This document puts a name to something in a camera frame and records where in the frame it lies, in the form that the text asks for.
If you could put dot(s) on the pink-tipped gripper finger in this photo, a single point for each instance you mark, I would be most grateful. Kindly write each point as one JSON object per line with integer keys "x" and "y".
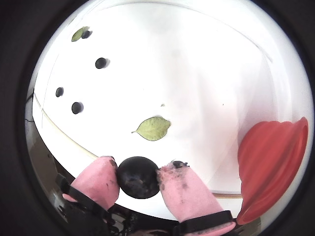
{"x": 187, "y": 196}
{"x": 96, "y": 182}

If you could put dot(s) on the large blueberry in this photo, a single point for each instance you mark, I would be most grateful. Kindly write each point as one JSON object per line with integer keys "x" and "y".
{"x": 137, "y": 178}

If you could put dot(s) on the small blueberry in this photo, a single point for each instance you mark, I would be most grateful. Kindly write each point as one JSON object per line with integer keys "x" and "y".
{"x": 86, "y": 33}
{"x": 100, "y": 63}

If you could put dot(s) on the red collapsible silicone cup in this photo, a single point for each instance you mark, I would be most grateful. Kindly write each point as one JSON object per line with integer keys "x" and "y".
{"x": 270, "y": 167}

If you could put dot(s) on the broad green leaf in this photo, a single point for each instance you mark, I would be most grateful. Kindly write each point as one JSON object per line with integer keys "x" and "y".
{"x": 153, "y": 127}

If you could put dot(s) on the medium blueberry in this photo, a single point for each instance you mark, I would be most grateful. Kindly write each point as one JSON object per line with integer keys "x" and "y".
{"x": 76, "y": 107}
{"x": 59, "y": 91}

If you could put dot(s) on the white paper sheet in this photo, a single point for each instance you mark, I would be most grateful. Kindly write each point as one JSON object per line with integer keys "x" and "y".
{"x": 197, "y": 73}

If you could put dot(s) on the narrow green leaf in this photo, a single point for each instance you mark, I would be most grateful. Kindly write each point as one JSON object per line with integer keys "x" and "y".
{"x": 76, "y": 36}

